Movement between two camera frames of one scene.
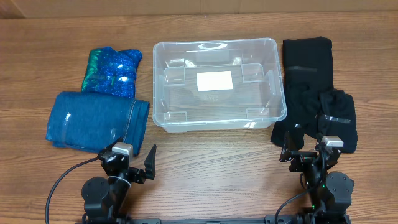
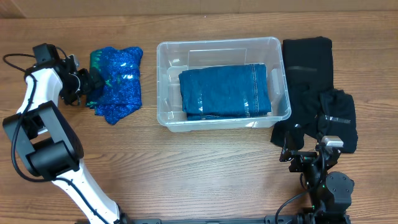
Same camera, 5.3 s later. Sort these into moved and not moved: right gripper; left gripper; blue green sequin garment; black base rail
Moved: left gripper
Not moved: blue green sequin garment; right gripper; black base rail
